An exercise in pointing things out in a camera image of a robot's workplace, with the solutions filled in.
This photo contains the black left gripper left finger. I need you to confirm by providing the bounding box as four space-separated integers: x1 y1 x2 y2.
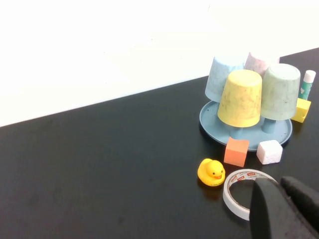
249 178 319 239

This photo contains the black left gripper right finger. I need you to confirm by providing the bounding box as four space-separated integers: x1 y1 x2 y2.
280 175 319 225

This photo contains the green plastic cup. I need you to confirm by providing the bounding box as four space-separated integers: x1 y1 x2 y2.
260 63 302 121

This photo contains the blue cup stand with posts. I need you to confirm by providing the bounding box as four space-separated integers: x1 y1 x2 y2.
198 101 293 152

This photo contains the yellow plastic cup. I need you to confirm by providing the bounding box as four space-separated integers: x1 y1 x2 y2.
217 69 263 128

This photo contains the pink plastic cup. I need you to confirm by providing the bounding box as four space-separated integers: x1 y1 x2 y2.
243 51 280 78

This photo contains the light blue plastic cup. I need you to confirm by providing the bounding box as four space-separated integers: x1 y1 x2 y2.
204 56 246 103

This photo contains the white tape roll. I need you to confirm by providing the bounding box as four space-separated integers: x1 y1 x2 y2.
222 168 280 221

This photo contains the white cube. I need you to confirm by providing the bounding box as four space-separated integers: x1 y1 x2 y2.
256 139 284 165

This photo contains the orange cube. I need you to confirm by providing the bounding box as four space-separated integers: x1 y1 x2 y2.
223 136 250 167

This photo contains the yellow rubber duck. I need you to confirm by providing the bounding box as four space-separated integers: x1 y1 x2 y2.
197 158 226 187

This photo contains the yellow cube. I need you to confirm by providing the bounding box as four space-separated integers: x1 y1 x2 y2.
291 98 312 123

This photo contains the green white glue stick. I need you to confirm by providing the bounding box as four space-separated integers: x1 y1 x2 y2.
299 70 317 100

